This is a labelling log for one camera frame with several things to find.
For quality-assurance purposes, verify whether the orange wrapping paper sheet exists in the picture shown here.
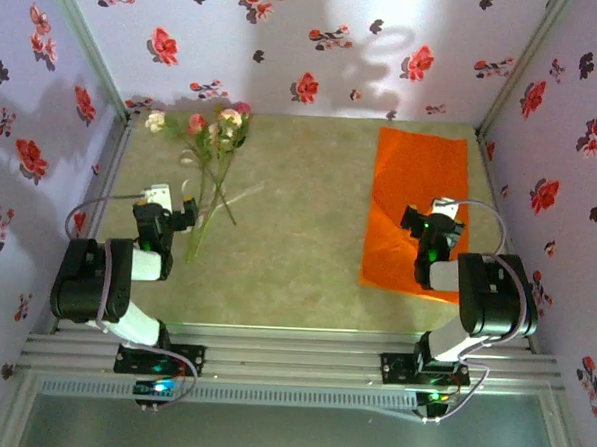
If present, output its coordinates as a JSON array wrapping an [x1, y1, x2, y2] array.
[[358, 125, 476, 305]]

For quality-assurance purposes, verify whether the cream fake rose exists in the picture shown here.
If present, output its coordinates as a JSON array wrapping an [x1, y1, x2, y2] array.
[[138, 108, 244, 226]]

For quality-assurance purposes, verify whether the pale pink fake rose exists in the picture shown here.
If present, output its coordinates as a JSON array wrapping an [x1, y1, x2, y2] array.
[[199, 107, 246, 251]]

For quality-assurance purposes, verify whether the magenta fake rose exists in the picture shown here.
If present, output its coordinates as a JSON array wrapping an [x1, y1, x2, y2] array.
[[230, 101, 254, 152]]

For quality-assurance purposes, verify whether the left controller board with LED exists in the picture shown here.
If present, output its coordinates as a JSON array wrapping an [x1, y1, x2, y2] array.
[[132, 377, 179, 412]]

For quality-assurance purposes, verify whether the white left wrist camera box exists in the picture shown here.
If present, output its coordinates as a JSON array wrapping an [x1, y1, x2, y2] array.
[[139, 181, 175, 212]]

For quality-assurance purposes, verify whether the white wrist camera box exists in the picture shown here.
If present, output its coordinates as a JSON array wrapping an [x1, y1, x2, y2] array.
[[431, 196, 470, 224], [139, 181, 175, 212]]

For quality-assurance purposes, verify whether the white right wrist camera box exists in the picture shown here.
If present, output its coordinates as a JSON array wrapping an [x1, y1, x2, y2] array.
[[431, 196, 470, 224]]

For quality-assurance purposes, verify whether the grey left arm cable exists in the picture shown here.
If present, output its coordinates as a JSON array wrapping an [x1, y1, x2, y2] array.
[[56, 188, 209, 412]]

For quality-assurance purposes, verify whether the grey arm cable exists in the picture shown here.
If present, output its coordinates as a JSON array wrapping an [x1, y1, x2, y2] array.
[[56, 188, 209, 412], [420, 197, 537, 430]]

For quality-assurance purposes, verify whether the aluminium side rail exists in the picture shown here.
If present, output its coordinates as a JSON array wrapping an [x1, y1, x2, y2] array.
[[50, 110, 138, 337]]

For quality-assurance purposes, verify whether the grey right arm cable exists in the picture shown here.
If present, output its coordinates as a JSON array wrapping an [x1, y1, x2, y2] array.
[[420, 197, 537, 430]]

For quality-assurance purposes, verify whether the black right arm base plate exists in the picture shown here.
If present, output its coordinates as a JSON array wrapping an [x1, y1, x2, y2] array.
[[378, 351, 473, 390]]

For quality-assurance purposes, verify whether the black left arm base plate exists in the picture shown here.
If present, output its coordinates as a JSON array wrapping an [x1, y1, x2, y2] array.
[[112, 340, 208, 380]]

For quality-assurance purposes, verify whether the aluminium front frame rail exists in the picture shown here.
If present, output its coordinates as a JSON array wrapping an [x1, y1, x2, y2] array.
[[16, 311, 570, 400]]

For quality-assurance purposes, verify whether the aluminium corner post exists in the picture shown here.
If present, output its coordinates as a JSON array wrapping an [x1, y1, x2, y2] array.
[[474, 0, 578, 145], [32, 0, 142, 124]]

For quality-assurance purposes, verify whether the perforated grey cable duct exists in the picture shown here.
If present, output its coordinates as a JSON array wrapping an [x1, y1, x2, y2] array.
[[35, 372, 421, 417]]

